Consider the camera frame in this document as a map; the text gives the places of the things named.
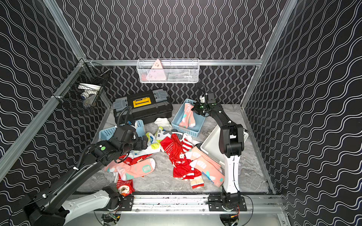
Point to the red white striped sock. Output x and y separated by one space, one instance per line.
187 143

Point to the plain white sock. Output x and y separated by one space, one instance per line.
164 123

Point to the clear wall-mounted bin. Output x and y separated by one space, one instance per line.
176 70

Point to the pink triangle card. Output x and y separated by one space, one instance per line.
156 73

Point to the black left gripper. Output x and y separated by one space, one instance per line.
143 142

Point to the light blue left basket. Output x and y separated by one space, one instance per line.
107 134

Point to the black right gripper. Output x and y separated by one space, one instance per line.
195 108

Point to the black plastic toolbox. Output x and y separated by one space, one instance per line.
146 106

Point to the light blue right basket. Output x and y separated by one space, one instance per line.
194 132

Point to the red santa sock front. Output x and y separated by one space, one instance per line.
125 188

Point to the light blue basket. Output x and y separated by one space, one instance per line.
194 132
107 134

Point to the white grey patterned sock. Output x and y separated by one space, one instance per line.
162 134

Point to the white perforated basket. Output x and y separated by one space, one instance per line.
211 146

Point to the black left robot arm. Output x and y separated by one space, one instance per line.
52 206

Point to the pink sock with teal patches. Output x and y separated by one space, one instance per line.
188 120

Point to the black wire wall basket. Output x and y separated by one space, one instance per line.
83 94

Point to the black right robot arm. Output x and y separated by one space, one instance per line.
231 145

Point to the red christmas sock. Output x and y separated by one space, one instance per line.
181 166

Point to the white neon yellow sock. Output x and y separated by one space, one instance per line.
152 147

